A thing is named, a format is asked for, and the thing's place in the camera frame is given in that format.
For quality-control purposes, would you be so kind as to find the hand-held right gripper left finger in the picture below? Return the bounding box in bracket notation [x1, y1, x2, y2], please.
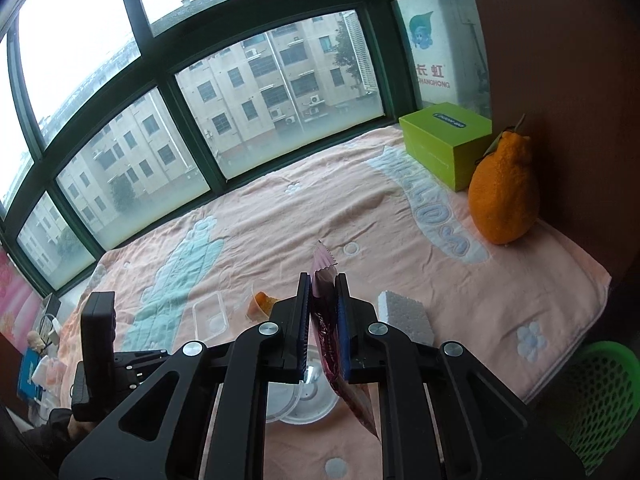
[59, 272, 313, 480]

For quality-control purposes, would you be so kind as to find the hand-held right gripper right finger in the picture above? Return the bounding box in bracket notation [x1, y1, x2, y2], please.
[334, 274, 586, 480]

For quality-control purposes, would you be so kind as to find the purple snack wrapper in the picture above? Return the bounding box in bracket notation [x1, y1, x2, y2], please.
[310, 240, 381, 441]

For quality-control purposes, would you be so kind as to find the clear cup with orange peel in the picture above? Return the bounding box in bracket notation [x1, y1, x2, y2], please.
[246, 291, 281, 322]

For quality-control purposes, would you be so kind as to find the clear round container with orange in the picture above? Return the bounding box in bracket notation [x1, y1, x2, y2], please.
[265, 344, 341, 426]

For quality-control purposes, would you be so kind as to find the green plastic basket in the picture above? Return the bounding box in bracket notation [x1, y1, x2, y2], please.
[560, 341, 640, 476]

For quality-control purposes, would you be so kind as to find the person's left forearm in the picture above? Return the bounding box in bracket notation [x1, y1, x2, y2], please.
[22, 407, 101, 466]

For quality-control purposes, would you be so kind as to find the white foam block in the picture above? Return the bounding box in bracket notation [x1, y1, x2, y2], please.
[376, 289, 435, 346]

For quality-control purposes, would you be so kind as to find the blue box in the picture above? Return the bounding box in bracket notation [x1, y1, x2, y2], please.
[17, 347, 42, 403]

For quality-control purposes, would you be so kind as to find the clear plastic tray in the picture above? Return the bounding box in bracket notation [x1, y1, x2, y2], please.
[192, 291, 235, 341]

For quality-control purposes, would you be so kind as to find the pink printed towel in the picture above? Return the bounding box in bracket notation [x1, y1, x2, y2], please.
[57, 125, 612, 480]

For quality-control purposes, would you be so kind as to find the green cardboard box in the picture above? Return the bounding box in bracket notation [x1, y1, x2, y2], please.
[398, 103, 493, 192]

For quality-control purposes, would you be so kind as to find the large bumpy orange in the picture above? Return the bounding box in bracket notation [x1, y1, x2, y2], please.
[467, 115, 542, 246]

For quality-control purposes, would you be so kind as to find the white printed panel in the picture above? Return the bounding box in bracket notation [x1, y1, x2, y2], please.
[395, 0, 488, 122]

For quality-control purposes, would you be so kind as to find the brown wooden board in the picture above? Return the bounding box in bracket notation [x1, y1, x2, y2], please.
[465, 0, 640, 286]

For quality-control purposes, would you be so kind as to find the pink wall poster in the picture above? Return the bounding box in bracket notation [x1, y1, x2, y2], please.
[0, 250, 45, 356]

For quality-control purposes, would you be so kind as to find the green window frame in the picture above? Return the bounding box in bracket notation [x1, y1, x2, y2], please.
[0, 0, 471, 297]

